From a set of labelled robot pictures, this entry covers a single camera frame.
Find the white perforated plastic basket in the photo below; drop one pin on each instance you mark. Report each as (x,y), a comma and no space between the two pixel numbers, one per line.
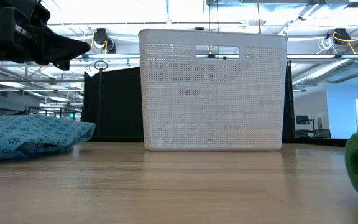
(213,102)

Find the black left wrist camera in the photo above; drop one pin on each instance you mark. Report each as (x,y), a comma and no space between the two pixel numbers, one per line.
(39,14)

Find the blue patterned folded cloth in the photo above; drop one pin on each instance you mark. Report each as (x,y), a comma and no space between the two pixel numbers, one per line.
(26,133)

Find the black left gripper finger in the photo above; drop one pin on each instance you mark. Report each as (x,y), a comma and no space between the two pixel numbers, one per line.
(70,57)
(64,45)

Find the black computer monitor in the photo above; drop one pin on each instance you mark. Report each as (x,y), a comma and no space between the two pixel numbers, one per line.
(302,119)

